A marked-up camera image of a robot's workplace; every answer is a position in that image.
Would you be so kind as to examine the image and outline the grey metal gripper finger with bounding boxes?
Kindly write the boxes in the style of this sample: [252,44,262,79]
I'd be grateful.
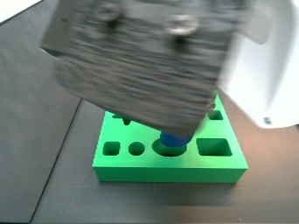
[41,0,247,137]

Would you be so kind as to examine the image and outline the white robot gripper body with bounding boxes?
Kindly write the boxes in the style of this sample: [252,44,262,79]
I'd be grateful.
[219,0,299,129]

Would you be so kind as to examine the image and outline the green foam shape board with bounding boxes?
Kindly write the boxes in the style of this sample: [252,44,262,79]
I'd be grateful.
[92,99,248,183]

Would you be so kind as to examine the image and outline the blue oval cylinder block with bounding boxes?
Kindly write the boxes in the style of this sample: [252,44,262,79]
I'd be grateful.
[160,132,192,148]

